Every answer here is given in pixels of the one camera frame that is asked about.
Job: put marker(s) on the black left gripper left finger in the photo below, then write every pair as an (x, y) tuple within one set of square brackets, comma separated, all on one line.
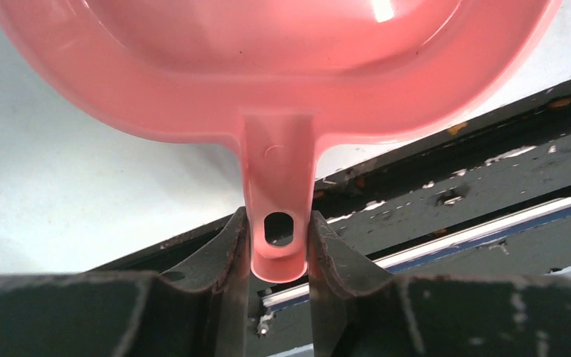
[(198, 307)]

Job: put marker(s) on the pink plastic dustpan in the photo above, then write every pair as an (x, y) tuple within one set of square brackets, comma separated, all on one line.
[(276, 82)]

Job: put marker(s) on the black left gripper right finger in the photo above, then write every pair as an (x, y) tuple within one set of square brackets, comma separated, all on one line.
[(360, 309)]

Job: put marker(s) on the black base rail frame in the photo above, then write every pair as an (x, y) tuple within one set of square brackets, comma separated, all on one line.
[(494, 200)]

